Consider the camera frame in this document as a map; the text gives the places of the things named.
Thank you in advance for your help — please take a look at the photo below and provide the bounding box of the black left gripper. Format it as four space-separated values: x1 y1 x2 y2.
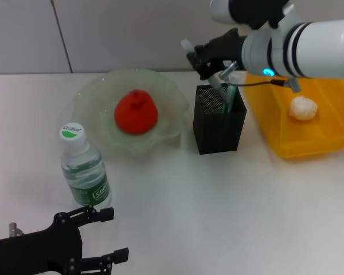
0 205 130 275

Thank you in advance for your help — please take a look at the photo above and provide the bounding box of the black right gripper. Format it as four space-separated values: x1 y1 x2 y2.
186 27 248 81

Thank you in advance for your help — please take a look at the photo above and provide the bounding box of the grey marker pen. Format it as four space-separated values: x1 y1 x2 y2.
180 39 229 103

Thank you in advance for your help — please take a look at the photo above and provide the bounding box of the mint green pen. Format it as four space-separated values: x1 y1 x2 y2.
222 74 239 115

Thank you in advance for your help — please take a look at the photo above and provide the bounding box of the clear water bottle green label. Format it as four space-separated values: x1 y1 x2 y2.
58 123 112 207

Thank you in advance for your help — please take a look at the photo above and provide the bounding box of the red-orange toy orange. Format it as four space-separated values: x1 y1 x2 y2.
114 89 158 135

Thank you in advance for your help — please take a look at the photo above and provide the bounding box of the white paper ball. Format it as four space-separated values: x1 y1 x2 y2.
289 96 318 121

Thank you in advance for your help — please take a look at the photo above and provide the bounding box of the black mesh pen holder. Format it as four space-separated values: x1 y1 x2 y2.
192 82 247 155

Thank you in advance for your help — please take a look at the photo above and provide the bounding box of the pale green glass fruit bowl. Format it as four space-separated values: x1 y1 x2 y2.
71 68 190 158

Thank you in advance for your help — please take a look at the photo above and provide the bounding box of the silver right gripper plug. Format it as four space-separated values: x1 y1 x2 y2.
218 61 239 80

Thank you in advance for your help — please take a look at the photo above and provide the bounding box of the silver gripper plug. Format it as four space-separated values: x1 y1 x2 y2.
218 61 239 80
7 222 24 238

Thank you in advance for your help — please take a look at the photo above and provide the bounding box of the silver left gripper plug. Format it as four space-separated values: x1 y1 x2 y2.
7 222 24 238

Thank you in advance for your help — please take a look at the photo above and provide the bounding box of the yellow plastic storage bin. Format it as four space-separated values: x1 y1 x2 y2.
243 70 344 160

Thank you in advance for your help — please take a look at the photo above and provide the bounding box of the silver arm cable connector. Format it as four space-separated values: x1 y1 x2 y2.
286 77 302 93

